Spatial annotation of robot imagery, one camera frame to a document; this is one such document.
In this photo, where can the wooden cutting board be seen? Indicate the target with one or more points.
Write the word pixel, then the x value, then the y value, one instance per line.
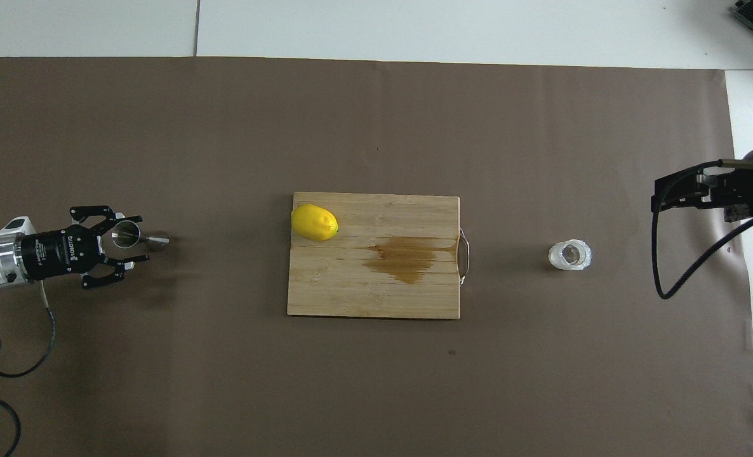
pixel 351 285

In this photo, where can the yellow lemon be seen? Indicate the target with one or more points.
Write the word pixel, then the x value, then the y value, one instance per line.
pixel 314 222

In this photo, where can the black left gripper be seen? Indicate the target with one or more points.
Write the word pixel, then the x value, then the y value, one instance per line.
pixel 59 254

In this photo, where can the steel double jigger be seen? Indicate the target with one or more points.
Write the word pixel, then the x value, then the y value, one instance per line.
pixel 126 235

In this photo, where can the brown paper table mat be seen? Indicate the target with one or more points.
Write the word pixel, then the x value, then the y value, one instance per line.
pixel 224 355

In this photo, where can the clear textured glass cup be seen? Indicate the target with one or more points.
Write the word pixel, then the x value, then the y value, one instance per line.
pixel 570 255

